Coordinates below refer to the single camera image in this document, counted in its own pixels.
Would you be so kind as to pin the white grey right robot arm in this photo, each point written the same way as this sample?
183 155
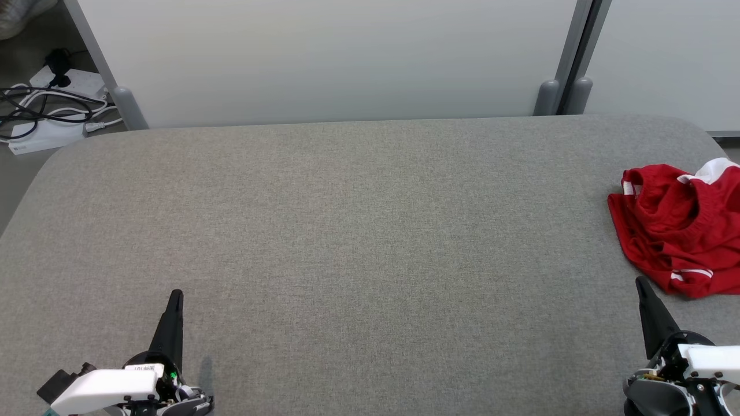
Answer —
653 398

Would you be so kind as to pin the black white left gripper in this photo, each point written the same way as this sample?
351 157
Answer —
104 390

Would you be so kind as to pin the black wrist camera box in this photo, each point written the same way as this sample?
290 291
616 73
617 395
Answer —
60 384

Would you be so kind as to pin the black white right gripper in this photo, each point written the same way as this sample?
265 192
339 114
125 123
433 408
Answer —
711 364

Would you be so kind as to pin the white partition panel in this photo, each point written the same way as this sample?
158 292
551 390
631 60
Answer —
665 58
324 58

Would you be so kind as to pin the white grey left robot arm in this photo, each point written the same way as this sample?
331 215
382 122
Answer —
185 404

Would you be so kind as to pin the grey partition foot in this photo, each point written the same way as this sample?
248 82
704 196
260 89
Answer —
132 110
547 99
578 97

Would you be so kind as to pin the black plug adapter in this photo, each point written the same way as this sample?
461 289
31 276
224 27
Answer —
58 63

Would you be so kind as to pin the red jersey with white trim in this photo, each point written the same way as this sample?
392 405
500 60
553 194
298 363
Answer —
676 237

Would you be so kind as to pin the white power strip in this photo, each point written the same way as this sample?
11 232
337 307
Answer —
87 84
46 138

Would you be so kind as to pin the white sneaker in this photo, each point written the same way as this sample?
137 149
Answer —
26 14

